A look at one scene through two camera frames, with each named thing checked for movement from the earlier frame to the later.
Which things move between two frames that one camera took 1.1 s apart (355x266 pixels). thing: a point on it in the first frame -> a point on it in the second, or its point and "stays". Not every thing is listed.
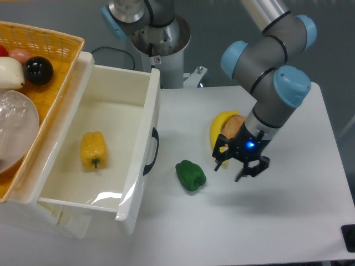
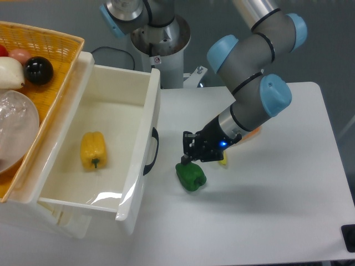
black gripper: x=244 y=145 -> x=209 y=143
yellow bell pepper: x=93 y=149 stays
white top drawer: x=107 y=155 stays
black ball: x=38 y=70 stays
